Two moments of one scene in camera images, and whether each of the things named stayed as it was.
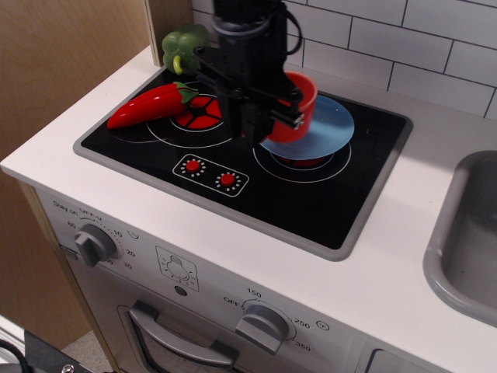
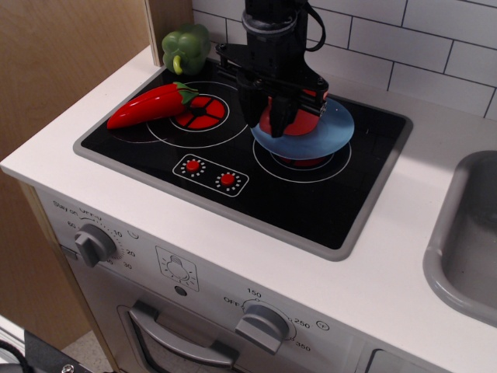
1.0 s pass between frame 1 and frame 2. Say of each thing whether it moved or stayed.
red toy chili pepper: stayed
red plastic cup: moved
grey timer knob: stayed
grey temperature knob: stayed
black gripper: moved
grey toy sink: stayed
